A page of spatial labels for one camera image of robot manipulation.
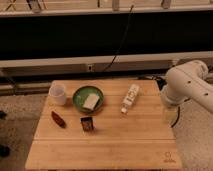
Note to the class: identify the dark red oblong object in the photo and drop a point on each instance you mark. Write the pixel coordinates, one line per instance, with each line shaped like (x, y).
(58, 120)

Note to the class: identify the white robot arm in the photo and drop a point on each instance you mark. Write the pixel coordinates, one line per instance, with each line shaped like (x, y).
(186, 81)

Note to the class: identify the white plastic bottle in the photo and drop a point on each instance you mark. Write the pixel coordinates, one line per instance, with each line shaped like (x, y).
(130, 98)

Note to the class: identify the white plastic cup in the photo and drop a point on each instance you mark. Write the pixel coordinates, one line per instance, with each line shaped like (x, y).
(57, 93)

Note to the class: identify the white sponge block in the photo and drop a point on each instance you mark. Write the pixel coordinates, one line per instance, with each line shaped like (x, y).
(91, 101)

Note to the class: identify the green bowl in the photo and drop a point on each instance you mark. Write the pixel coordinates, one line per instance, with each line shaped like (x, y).
(81, 95)

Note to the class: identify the white wall outlet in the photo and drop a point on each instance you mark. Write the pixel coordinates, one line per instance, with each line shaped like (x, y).
(90, 68)

